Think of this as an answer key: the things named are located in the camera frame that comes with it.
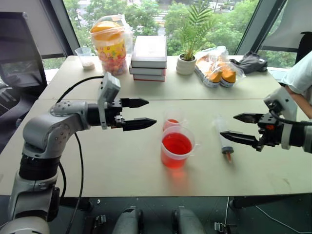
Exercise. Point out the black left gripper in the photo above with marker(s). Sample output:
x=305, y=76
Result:
x=114, y=114

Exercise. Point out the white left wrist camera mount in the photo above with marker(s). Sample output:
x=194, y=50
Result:
x=108, y=87

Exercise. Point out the person bare forearm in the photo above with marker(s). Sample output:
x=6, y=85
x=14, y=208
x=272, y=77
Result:
x=302, y=102

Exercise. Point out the person light blue shirt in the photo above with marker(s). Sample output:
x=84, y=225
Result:
x=301, y=75

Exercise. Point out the small cup red liquid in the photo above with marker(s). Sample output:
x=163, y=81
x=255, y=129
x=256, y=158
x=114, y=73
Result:
x=171, y=123

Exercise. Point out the dark monitor screen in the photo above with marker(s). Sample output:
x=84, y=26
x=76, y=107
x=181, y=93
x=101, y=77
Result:
x=18, y=53

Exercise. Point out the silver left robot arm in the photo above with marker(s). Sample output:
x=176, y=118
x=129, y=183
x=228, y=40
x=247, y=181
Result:
x=46, y=131

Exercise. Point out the bagged candy jar orange lid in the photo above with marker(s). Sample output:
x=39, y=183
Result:
x=111, y=46

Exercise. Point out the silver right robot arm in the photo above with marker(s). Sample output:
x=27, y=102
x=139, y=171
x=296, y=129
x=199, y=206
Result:
x=301, y=136

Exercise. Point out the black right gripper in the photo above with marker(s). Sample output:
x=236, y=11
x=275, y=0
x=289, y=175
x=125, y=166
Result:
x=269, y=132

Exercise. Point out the dark grey cloth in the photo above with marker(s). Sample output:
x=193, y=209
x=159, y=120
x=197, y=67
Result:
x=251, y=62

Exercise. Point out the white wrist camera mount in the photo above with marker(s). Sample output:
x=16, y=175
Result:
x=108, y=87
x=285, y=107

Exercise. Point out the grey rounded robot leg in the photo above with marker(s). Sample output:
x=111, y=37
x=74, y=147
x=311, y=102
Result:
x=129, y=220
x=186, y=220

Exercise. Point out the black table leg bar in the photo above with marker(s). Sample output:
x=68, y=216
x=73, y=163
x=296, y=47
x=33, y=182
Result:
x=263, y=201

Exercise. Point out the clear measuring cup white grains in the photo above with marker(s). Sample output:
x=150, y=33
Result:
x=85, y=59

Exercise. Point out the white book dark spine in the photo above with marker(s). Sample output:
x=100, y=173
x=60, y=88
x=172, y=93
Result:
x=146, y=71

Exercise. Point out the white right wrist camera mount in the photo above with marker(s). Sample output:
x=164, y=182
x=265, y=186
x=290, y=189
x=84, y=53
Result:
x=285, y=107

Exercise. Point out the large beaker red liquid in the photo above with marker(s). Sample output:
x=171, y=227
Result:
x=176, y=148

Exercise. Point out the green plant white pot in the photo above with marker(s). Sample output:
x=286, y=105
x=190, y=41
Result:
x=186, y=64

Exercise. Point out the white book red edge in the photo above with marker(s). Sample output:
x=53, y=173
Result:
x=148, y=77

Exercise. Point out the large white hardcover book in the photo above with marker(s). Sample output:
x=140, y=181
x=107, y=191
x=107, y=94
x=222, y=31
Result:
x=149, y=52

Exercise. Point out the black office chair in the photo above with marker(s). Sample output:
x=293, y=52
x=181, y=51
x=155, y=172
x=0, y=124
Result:
x=304, y=46

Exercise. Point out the clear bag orange snacks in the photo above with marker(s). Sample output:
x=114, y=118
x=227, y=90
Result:
x=217, y=70

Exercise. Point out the clear plastic syringe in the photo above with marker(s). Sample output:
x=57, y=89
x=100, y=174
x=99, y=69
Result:
x=225, y=143

